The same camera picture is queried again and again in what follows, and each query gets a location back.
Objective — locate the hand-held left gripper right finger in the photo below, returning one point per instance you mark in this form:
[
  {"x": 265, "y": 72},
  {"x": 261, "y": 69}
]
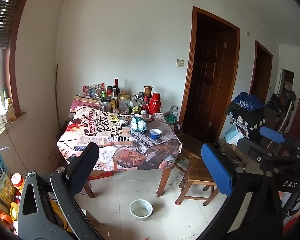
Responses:
[{"x": 216, "y": 170}]

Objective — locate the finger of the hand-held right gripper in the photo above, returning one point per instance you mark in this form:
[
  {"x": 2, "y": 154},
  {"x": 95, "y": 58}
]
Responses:
[
  {"x": 271, "y": 133},
  {"x": 246, "y": 145}
]

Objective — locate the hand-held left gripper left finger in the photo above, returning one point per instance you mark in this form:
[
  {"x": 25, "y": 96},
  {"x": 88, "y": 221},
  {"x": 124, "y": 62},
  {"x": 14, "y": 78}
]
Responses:
[{"x": 85, "y": 165}]

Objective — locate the yellow snack wrapper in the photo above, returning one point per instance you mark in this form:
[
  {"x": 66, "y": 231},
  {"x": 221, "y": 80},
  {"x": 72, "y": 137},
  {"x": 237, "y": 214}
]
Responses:
[{"x": 113, "y": 118}]

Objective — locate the silver foil wrapper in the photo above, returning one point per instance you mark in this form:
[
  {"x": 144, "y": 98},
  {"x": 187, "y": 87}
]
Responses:
[{"x": 138, "y": 125}]

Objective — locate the white round waste bin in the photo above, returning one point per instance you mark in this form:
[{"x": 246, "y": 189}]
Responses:
[{"x": 140, "y": 210}]

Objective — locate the light blue plastic bag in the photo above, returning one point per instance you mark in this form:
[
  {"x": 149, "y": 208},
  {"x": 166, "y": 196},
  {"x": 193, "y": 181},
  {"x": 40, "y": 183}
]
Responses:
[{"x": 233, "y": 135}]

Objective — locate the red cardboard box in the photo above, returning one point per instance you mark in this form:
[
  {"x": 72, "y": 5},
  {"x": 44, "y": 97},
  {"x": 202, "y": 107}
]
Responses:
[{"x": 101, "y": 174}]

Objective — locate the wooden bench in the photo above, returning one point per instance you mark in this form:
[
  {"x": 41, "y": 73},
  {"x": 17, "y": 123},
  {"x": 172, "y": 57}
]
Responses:
[{"x": 197, "y": 177}]

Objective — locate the black bag with white pattern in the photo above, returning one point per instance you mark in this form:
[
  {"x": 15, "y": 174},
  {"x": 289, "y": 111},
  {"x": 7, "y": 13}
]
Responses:
[{"x": 252, "y": 120}]

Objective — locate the blue patterned cloth pile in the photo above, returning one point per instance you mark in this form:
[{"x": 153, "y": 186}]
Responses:
[{"x": 247, "y": 102}]

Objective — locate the dark hanging coat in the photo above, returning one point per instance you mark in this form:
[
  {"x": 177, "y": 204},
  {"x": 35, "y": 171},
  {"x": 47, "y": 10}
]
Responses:
[{"x": 290, "y": 97}]

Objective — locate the wooden table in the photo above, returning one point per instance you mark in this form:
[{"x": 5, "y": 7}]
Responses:
[{"x": 165, "y": 180}]

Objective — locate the small metal can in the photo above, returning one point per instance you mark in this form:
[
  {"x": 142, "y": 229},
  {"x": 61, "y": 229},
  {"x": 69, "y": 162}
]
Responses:
[{"x": 124, "y": 123}]

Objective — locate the dark glass jar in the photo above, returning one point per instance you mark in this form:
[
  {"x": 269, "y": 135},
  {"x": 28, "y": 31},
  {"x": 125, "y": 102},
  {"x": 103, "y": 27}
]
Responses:
[{"x": 176, "y": 126}]

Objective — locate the pink and tan paper bag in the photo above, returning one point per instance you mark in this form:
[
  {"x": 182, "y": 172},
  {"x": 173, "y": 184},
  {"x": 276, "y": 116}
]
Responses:
[{"x": 85, "y": 103}]

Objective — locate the dark wooden door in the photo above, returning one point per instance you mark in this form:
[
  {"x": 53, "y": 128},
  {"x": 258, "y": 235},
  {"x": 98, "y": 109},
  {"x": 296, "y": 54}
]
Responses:
[
  {"x": 261, "y": 72},
  {"x": 210, "y": 80}
]

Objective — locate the small can with red label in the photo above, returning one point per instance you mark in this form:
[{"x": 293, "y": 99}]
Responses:
[{"x": 115, "y": 110}]

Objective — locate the glass jar with black lid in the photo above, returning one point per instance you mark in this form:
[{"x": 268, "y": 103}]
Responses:
[{"x": 105, "y": 105}]

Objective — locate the green plastic bag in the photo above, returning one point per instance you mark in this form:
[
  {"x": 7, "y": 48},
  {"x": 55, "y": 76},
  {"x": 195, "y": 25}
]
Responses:
[{"x": 171, "y": 118}]

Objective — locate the bottle with red cap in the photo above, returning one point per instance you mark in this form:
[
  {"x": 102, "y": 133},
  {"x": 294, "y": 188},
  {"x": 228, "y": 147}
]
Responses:
[{"x": 17, "y": 181}]

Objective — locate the dark sauce bottle yellow label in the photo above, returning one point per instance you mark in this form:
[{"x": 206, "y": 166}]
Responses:
[{"x": 114, "y": 101}]

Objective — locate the blue and white cup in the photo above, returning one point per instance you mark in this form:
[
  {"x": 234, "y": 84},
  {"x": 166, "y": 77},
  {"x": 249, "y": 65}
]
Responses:
[{"x": 155, "y": 133}]

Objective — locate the glass jar with gold lid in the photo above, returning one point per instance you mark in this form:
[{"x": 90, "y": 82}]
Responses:
[{"x": 124, "y": 103}]

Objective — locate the small green bottle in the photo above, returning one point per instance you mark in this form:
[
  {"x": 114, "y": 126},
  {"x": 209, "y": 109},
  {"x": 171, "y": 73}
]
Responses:
[{"x": 103, "y": 94}]

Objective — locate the clear glass jar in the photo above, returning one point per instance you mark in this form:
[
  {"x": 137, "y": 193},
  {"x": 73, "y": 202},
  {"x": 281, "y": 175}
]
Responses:
[{"x": 173, "y": 110}]

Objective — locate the red snack bag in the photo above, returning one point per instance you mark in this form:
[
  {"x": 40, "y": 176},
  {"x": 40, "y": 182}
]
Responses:
[{"x": 93, "y": 90}]

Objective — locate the yellow-green bumpy fruit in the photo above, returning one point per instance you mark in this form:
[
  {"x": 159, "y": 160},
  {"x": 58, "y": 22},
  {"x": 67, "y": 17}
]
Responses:
[{"x": 136, "y": 109}]

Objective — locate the dark jar with red label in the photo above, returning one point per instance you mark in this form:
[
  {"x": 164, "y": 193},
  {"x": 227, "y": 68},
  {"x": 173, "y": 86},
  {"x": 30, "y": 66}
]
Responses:
[{"x": 109, "y": 89}]

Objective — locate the red squeeze sauce bottle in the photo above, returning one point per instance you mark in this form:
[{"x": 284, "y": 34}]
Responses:
[{"x": 145, "y": 105}]

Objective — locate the dark wine bottle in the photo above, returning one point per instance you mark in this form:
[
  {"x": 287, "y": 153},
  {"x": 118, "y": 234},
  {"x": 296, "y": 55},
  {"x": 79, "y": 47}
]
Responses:
[{"x": 116, "y": 86}]

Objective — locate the silver foil bag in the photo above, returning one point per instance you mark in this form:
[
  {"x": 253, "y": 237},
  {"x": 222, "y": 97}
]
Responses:
[{"x": 140, "y": 95}]

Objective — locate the red thermos flask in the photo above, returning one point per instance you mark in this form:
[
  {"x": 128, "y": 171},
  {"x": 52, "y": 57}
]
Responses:
[{"x": 153, "y": 105}]

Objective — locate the yellow liquid bottle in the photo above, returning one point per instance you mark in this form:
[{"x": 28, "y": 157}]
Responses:
[{"x": 11, "y": 108}]

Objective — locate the brown clay vase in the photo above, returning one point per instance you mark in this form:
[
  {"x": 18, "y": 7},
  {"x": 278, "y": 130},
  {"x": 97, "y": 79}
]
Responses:
[{"x": 148, "y": 90}]

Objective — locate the dark window blind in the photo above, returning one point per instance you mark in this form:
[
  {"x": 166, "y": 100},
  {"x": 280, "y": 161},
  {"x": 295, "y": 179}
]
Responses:
[{"x": 2, "y": 17}]

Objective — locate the beige light switch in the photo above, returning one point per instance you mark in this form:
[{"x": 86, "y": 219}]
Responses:
[{"x": 180, "y": 62}]

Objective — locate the wooden window frame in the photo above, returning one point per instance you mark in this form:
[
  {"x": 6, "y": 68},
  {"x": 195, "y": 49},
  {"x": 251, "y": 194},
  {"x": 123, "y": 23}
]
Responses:
[{"x": 15, "y": 80}]

